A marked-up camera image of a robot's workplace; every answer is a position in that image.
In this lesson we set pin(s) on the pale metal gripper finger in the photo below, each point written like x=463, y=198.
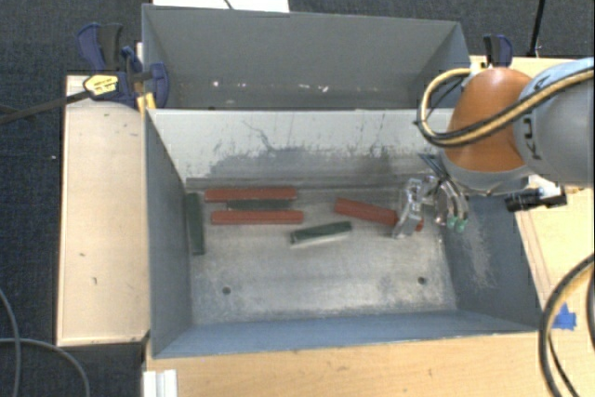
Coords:
x=400, y=222
x=415, y=218

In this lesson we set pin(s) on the red-brown flat block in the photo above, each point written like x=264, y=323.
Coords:
x=365, y=210
x=251, y=194
x=256, y=217

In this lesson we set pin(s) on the dark green flat block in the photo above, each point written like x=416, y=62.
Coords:
x=321, y=231
x=258, y=203
x=196, y=223

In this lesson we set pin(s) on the grey metal bin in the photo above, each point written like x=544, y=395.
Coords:
x=297, y=274

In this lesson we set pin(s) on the pale wood board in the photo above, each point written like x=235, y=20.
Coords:
x=102, y=218

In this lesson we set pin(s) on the black cylinder on white bracket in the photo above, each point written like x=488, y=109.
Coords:
x=534, y=199

